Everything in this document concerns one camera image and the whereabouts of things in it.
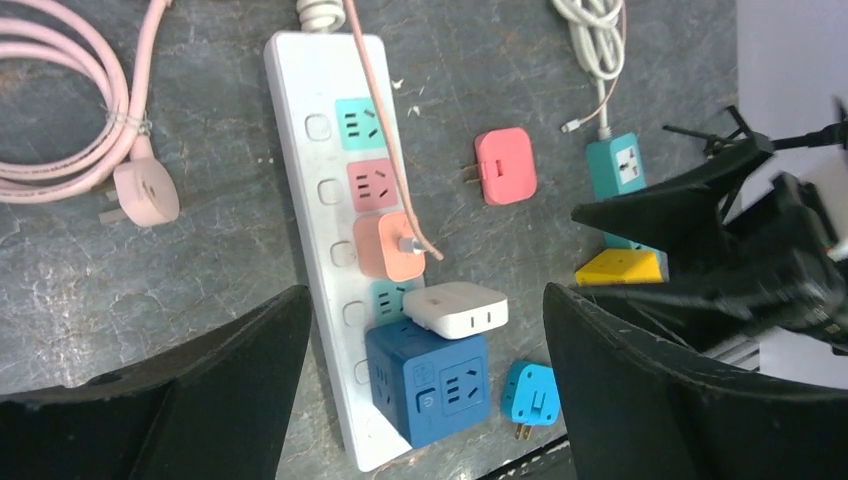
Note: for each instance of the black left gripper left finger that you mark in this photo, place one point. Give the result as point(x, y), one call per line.
point(215, 407)

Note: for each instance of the blue plug adapter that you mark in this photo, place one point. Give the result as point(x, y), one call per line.
point(530, 397)

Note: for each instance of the yellow cube socket adapter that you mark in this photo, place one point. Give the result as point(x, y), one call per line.
point(621, 266)

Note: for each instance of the dark blue cube socket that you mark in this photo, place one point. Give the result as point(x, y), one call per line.
point(426, 386)

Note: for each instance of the teal power strip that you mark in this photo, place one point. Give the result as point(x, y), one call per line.
point(615, 168)

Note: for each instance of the white long power strip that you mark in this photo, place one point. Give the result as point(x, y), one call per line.
point(338, 169)

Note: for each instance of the black microphone tripod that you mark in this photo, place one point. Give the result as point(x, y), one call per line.
point(833, 134)

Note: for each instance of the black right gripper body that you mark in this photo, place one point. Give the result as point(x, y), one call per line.
point(783, 279)

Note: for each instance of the pink round plug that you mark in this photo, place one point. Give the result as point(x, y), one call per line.
point(144, 189)

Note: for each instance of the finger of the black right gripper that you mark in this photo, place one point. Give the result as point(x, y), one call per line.
point(682, 210)
point(662, 301)

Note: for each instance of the white plug adapter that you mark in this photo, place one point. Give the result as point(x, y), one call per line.
point(456, 310)

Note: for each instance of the orange usb charger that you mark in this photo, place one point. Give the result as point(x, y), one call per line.
point(387, 247)

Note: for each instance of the pink plug adapter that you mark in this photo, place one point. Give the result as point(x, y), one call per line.
point(505, 165)

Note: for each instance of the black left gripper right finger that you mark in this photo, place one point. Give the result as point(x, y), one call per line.
point(637, 406)

